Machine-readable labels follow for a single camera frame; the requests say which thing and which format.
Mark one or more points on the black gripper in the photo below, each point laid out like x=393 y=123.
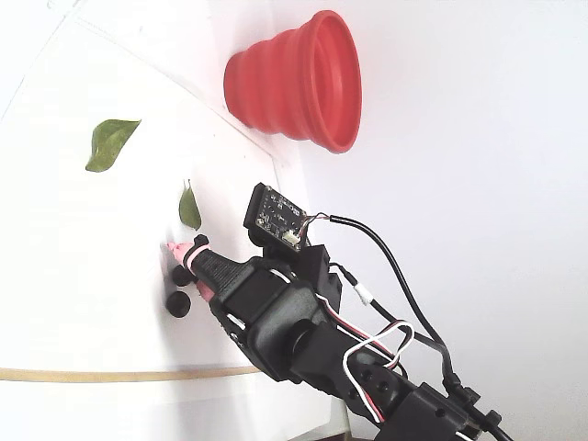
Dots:
x=243 y=287

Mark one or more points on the dark blue blueberry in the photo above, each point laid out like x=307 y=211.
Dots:
x=180 y=276
x=178 y=304

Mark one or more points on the red collapsible silicone cup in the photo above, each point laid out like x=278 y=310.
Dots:
x=275 y=82

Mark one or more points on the green leaf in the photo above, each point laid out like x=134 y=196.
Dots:
x=108 y=144
x=189 y=209

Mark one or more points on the white board panel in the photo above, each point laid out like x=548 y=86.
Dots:
x=69 y=275

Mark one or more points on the thin wooden strip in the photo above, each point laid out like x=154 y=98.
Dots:
x=92 y=376

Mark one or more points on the black camera module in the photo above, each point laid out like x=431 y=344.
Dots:
x=275 y=216

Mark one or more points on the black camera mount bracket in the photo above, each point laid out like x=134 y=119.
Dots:
x=317 y=262

